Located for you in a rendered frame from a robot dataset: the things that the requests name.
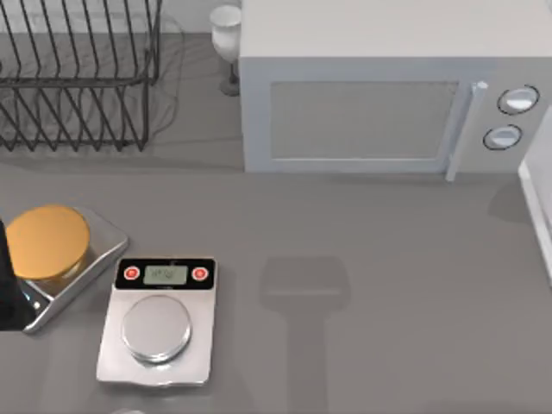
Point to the large microwave knob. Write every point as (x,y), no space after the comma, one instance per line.
(517,100)

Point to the white goblet cup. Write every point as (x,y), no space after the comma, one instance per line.
(225,34)

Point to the orange round lid jar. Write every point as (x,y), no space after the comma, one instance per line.
(48,241)

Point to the small microwave knob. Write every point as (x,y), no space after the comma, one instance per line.
(502,137)

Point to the silver kitchen scale with display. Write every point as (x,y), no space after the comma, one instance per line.
(159,336)

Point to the pale microwave oven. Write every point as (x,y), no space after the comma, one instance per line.
(388,39)

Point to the microwave oven door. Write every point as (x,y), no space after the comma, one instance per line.
(358,121)

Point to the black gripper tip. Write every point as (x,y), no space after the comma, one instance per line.
(9,293)

